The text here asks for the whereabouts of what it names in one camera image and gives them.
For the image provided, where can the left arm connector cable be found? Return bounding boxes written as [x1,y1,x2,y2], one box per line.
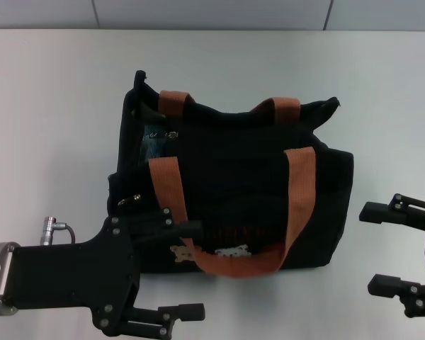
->
[38,214,77,246]

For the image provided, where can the black bag with orange handles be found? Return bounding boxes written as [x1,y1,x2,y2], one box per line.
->
[108,69,355,281]

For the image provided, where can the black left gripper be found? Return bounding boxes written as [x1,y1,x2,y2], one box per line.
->
[3,207,207,338]

